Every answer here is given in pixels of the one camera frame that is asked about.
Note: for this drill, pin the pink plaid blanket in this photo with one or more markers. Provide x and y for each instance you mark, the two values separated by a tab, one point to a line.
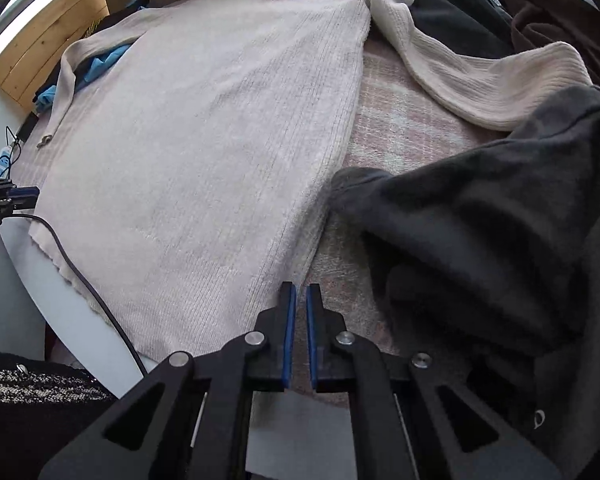
395	130

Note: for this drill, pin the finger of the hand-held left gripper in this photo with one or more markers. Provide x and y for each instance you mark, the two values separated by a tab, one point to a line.
20	203
26	191

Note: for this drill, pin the blue pinstriped garment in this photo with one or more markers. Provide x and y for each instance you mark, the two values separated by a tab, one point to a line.
100	65

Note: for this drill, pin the dark grey garment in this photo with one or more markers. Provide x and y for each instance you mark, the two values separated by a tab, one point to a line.
480	235

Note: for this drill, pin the white power strip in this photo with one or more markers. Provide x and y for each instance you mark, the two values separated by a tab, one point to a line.
2	162

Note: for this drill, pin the person's tweed jacket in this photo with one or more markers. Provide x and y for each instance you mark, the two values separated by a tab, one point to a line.
30	385

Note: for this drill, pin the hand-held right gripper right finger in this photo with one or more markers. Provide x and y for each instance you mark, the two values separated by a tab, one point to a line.
312	340

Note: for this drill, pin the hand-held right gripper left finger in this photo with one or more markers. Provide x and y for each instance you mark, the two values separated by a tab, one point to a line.
289	340

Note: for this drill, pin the black garment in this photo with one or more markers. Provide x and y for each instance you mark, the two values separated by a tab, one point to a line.
460	20

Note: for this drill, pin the cream ribbed knit sweater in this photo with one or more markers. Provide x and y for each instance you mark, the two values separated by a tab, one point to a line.
205	135

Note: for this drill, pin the brown garment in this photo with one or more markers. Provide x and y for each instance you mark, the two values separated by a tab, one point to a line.
545	15

